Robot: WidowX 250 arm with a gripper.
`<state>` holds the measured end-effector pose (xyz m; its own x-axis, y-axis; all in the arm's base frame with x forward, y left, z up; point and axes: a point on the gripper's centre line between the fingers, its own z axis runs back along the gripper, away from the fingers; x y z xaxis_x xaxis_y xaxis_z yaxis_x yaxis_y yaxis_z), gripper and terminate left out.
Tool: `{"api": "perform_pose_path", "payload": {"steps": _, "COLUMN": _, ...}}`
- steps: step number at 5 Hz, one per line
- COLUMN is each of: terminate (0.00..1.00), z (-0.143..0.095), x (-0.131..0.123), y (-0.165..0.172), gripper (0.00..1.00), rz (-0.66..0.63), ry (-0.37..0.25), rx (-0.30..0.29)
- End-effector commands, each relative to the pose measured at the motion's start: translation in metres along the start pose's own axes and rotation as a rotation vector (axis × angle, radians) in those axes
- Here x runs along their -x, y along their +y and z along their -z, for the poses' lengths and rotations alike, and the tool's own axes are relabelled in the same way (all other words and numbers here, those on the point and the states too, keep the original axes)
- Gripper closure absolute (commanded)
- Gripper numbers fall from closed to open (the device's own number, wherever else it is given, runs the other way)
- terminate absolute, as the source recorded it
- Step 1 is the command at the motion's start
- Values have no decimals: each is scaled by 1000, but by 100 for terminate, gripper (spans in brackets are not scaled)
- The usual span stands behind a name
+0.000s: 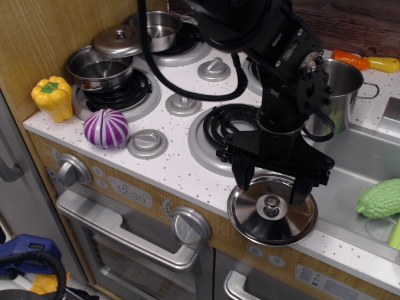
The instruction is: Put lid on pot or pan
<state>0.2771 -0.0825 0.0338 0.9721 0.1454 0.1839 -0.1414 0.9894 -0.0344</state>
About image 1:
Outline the grey toy sink basin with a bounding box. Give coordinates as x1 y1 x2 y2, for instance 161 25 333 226
299 96 400 263

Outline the black cable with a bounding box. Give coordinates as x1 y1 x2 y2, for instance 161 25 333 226
136 0 249 103

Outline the grey dishwasher handle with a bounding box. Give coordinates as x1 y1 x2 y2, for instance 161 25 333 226
224 271 259 300

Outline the tall steel pot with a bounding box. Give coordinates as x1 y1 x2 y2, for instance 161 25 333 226
304 59 380 139

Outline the steel pan front left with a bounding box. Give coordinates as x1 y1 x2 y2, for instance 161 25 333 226
66 45 134 93

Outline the grey oven knob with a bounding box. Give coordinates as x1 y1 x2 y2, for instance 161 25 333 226
57 153 92 188
171 206 212 245

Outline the black burner coil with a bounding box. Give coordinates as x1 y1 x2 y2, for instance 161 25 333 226
152 22 204 56
84 69 153 112
202 104 258 150

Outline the purple striped toy onion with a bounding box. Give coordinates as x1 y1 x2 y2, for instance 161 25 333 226
83 109 129 149

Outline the small steel lid with knob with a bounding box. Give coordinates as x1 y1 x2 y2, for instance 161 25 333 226
92 24 143 58

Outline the large steel pot lid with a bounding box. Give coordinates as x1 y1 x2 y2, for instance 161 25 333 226
227 174 318 247

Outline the grey oven door handle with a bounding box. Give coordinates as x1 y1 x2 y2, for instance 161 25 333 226
56 189 198 272

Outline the black front right burner coil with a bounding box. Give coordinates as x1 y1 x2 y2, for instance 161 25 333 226
202 104 258 150

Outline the black front left burner coil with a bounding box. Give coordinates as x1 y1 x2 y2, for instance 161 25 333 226
84 69 153 112

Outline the yellow toy vegetable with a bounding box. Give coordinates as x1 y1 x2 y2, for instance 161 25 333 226
365 57 399 73

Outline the grey stove knob middle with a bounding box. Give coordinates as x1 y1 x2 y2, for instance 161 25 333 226
166 93 202 117

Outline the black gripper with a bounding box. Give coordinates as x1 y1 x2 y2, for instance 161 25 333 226
216 129 334 205

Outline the grey oven knob right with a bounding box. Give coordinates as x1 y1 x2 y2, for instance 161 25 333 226
171 206 212 245

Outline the grey stove knob front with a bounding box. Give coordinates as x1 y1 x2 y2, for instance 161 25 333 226
127 129 168 159

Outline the grey stove knob back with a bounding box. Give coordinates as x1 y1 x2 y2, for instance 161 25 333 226
197 57 231 82

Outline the orange toy carrot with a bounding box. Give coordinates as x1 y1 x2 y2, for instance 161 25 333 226
331 49 370 71

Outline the steel pot back left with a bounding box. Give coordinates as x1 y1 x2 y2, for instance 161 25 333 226
124 10 183 53

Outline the yellow toy bell pepper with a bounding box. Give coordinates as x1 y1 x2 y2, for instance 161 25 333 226
31 76 73 123

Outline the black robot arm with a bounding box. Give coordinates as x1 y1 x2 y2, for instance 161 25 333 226
189 1 334 205

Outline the light green toy stalk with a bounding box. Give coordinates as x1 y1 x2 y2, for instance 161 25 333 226
388 219 400 250

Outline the black hose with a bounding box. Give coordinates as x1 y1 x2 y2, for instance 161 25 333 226
0 251 68 300

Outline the grey fridge door handle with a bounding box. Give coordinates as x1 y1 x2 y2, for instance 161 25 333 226
1 154 24 183

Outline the black back left burner coil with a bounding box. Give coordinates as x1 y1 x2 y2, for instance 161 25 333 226
152 22 204 56

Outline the green toy bitter gourd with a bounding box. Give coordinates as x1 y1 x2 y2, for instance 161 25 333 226
356 179 399 219

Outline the oven clock display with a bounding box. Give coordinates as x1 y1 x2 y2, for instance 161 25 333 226
108 176 153 208

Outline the grey oven knob left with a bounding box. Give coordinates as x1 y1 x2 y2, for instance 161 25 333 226
57 153 92 188

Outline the grey stove knob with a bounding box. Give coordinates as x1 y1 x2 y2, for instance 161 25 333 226
166 93 202 117
197 57 231 82
127 129 168 159

